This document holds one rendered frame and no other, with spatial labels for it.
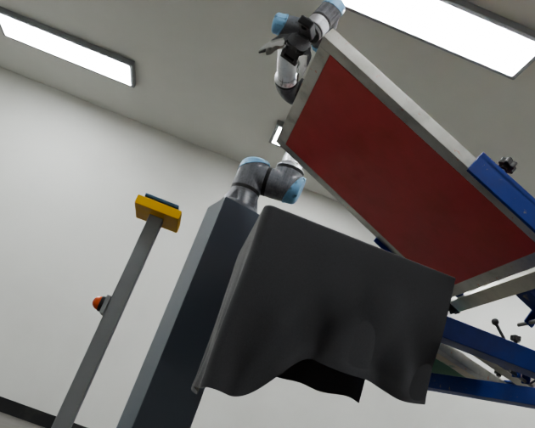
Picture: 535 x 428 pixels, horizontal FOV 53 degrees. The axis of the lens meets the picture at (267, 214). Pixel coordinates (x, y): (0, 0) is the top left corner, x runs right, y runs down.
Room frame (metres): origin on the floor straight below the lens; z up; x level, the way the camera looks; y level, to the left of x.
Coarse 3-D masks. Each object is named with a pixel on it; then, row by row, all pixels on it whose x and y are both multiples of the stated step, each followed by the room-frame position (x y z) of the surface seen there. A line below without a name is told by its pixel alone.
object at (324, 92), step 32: (320, 96) 1.27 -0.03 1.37; (352, 96) 1.18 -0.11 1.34; (352, 128) 1.29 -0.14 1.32; (384, 128) 1.19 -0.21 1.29; (384, 160) 1.30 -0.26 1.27; (416, 160) 1.21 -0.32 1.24; (416, 192) 1.32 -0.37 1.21; (448, 192) 1.22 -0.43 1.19; (480, 192) 1.14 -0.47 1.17; (448, 224) 1.33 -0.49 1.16; (480, 224) 1.24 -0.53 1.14; (512, 224) 1.15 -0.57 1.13; (480, 256) 1.35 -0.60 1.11; (512, 256) 1.25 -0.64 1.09
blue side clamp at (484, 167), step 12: (480, 156) 1.09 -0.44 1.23; (468, 168) 1.09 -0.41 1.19; (480, 168) 1.09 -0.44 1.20; (492, 168) 1.09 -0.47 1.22; (480, 180) 1.09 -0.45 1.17; (492, 180) 1.09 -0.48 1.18; (504, 180) 1.09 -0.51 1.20; (492, 192) 1.09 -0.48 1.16; (504, 192) 1.09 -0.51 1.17; (516, 192) 1.09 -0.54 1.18; (504, 204) 1.10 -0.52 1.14; (516, 204) 1.09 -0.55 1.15; (528, 204) 1.10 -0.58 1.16; (516, 216) 1.10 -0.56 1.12; (528, 216) 1.10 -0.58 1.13
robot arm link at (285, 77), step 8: (280, 16) 1.46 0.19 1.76; (288, 16) 1.46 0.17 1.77; (272, 24) 1.48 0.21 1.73; (280, 24) 1.47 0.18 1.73; (288, 24) 1.46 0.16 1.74; (296, 24) 1.45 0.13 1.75; (280, 32) 1.49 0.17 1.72; (288, 32) 1.48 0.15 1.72; (280, 56) 1.63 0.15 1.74; (280, 64) 1.68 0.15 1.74; (288, 64) 1.66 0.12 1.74; (280, 72) 1.73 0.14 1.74; (288, 72) 1.71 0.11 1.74; (280, 80) 1.78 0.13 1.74; (288, 80) 1.76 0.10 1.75; (280, 88) 1.82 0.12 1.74; (288, 88) 1.81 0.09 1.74; (296, 88) 1.82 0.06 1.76; (288, 96) 1.85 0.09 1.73
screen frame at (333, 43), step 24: (336, 48) 1.07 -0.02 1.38; (312, 72) 1.21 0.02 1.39; (360, 72) 1.08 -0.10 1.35; (384, 96) 1.09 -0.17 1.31; (288, 120) 1.48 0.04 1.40; (408, 120) 1.10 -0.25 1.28; (432, 120) 1.09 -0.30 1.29; (432, 144) 1.12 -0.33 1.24; (456, 144) 1.09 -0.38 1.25; (456, 168) 1.13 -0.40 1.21; (360, 216) 1.64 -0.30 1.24; (384, 240) 1.66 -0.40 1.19; (504, 264) 1.30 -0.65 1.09; (528, 264) 1.23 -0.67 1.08; (456, 288) 1.57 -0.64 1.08
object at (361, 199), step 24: (312, 120) 1.39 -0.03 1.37; (288, 144) 1.60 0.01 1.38; (312, 144) 1.50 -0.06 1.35; (336, 144) 1.40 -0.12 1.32; (312, 168) 1.62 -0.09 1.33; (336, 168) 1.51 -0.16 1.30; (360, 168) 1.42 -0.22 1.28; (336, 192) 1.63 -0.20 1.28; (360, 192) 1.52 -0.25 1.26; (384, 192) 1.43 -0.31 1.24; (384, 216) 1.53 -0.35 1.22; (408, 216) 1.44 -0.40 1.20; (408, 240) 1.55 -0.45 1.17; (432, 240) 1.45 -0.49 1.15; (432, 264) 1.56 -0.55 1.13; (456, 264) 1.46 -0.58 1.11
